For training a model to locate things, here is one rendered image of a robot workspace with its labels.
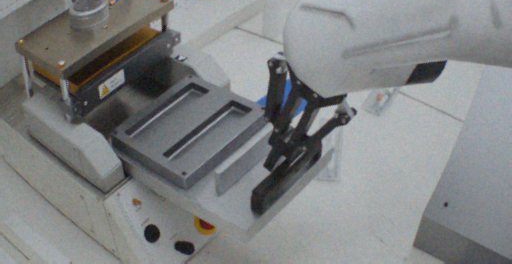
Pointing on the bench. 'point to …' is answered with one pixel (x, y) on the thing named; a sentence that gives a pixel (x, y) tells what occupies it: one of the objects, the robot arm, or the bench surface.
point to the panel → (139, 218)
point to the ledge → (225, 7)
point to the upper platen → (98, 61)
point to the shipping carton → (26, 245)
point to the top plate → (91, 28)
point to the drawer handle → (281, 177)
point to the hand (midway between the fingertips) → (280, 149)
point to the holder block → (188, 130)
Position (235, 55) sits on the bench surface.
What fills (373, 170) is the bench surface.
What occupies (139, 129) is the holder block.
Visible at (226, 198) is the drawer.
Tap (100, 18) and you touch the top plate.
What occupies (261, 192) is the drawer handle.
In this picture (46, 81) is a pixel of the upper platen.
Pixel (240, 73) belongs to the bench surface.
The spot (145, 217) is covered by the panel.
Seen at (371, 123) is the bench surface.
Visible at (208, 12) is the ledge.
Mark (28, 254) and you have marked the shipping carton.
